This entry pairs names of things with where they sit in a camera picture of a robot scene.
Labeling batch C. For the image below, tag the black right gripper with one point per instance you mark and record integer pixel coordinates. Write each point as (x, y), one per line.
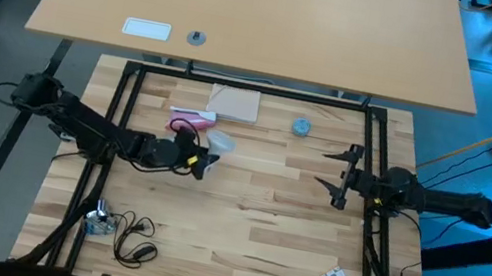
(352, 177)

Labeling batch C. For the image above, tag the small blue round cap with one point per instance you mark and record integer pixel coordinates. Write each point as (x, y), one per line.
(302, 127)

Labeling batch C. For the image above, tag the white light bulb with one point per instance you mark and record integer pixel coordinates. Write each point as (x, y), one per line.
(221, 143)

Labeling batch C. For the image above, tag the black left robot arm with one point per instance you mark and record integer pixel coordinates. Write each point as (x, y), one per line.
(90, 128)

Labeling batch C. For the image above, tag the pink and white case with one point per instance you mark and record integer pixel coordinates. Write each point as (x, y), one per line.
(188, 122)

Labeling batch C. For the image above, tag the black metal table frame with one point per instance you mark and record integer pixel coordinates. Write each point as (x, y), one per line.
(255, 88)

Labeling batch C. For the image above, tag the chrome lamp base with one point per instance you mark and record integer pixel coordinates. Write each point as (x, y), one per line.
(98, 221)

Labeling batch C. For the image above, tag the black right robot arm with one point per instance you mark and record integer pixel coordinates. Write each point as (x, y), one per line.
(448, 201)

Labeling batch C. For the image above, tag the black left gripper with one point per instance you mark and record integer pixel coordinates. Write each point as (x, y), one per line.
(188, 148)

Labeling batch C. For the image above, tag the white rectangular desk plate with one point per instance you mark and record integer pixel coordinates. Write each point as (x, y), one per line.
(147, 29)

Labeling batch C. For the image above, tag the light wood desk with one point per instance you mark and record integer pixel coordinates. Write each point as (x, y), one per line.
(267, 15)

